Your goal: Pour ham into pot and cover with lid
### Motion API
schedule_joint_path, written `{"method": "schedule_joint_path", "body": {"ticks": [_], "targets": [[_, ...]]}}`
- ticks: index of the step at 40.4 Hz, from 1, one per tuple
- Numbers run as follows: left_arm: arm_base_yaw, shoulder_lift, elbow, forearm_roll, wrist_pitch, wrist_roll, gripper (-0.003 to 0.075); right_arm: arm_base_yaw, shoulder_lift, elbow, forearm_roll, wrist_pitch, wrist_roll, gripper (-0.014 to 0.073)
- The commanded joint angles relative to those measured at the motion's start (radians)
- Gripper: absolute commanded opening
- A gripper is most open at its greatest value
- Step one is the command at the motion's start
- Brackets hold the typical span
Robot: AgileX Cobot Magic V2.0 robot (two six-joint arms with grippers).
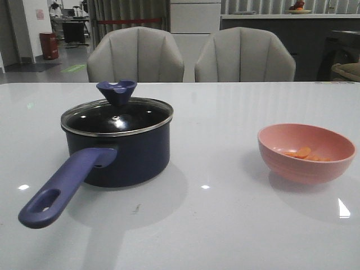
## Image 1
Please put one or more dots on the white cabinet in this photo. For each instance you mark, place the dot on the white cabinet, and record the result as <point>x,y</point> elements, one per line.
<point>190,23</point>

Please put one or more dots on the beige chair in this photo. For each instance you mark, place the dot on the beige chair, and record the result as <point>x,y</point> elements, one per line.
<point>141,54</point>
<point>244,55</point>

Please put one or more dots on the beige cushion right edge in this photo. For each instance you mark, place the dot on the beige cushion right edge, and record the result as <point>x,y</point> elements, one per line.
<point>347,72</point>

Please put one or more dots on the pink bowl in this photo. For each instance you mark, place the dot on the pink bowl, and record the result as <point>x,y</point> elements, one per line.
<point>275,139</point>

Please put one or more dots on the red trash bin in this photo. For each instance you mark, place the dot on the red trash bin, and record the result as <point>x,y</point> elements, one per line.
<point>49,46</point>

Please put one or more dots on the red barrier tape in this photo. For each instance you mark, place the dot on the red barrier tape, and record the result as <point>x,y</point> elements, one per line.
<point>131,21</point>

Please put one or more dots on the right beige chair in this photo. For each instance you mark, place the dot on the right beige chair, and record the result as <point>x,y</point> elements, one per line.
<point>244,55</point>

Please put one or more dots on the glass lid with blue knob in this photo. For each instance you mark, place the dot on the glass lid with blue knob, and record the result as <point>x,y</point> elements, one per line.
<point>118,114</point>

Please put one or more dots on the orange ham slices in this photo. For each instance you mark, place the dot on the orange ham slices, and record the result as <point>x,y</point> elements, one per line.
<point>305,153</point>

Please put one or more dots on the fruit plate on counter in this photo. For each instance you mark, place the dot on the fruit plate on counter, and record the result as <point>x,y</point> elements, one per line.
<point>298,8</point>

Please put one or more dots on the left beige chair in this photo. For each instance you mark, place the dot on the left beige chair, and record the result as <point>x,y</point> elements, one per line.
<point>141,54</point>

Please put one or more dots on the dark grey counter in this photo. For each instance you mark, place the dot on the dark grey counter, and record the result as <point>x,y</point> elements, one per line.
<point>303,35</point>

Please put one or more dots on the dark blue saucepan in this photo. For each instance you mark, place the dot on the dark blue saucepan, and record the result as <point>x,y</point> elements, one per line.
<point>104,162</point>

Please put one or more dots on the black office chair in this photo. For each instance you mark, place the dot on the black office chair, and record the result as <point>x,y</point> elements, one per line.
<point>74,34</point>

